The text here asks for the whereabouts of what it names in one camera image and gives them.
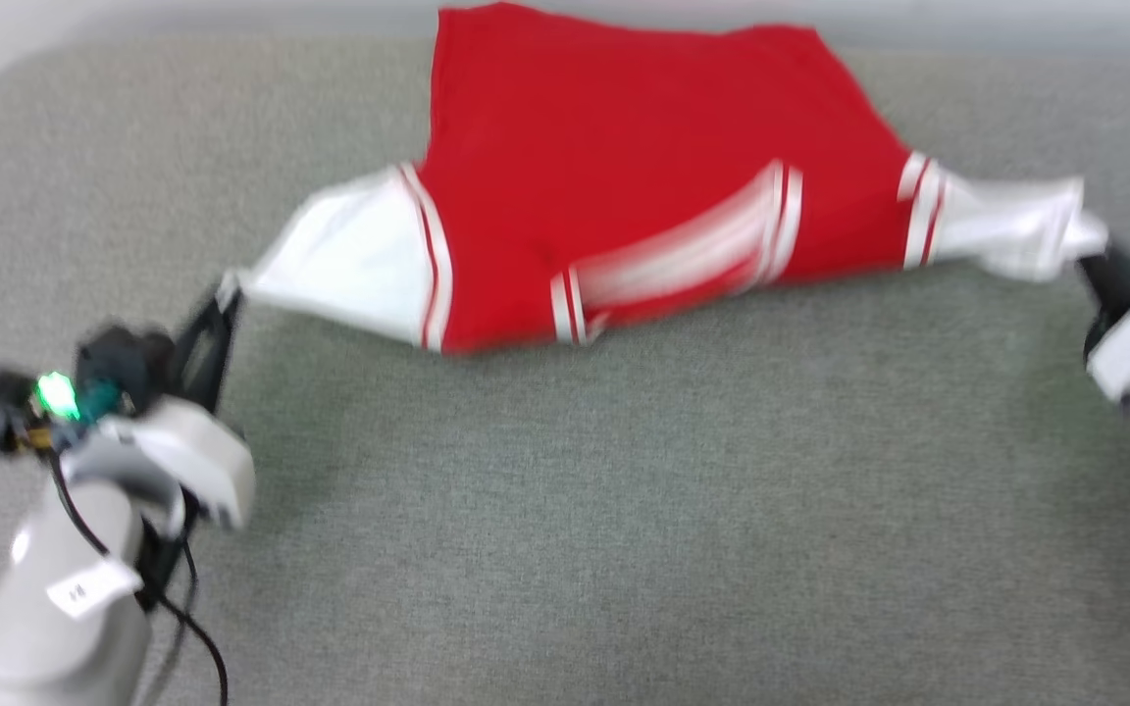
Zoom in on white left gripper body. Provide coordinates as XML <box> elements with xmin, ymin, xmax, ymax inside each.
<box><xmin>63</xmin><ymin>395</ymin><xmax>258</xmax><ymax>532</ymax></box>

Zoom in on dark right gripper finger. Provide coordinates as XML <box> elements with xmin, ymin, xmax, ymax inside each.
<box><xmin>1075</xmin><ymin>240</ymin><xmax>1130</xmax><ymax>342</ymax></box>

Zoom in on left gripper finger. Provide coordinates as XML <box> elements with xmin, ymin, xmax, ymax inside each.
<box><xmin>171</xmin><ymin>286</ymin><xmax>232</xmax><ymax>366</ymax></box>
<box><xmin>194</xmin><ymin>294</ymin><xmax>244</xmax><ymax>413</ymax></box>

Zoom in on red and white shirt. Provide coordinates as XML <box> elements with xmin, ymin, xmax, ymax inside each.
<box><xmin>231</xmin><ymin>0</ymin><xmax>1111</xmax><ymax>356</ymax></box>

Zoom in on white paper label tag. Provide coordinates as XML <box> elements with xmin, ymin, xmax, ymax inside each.
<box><xmin>43</xmin><ymin>557</ymin><xmax>146</xmax><ymax>623</ymax></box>

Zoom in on grey fabric sofa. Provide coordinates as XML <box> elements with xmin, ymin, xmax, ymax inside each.
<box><xmin>0</xmin><ymin>34</ymin><xmax>1130</xmax><ymax>706</ymax></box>

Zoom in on thin black cable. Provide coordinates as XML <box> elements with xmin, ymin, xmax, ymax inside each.
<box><xmin>45</xmin><ymin>451</ymin><xmax>232</xmax><ymax>706</ymax></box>

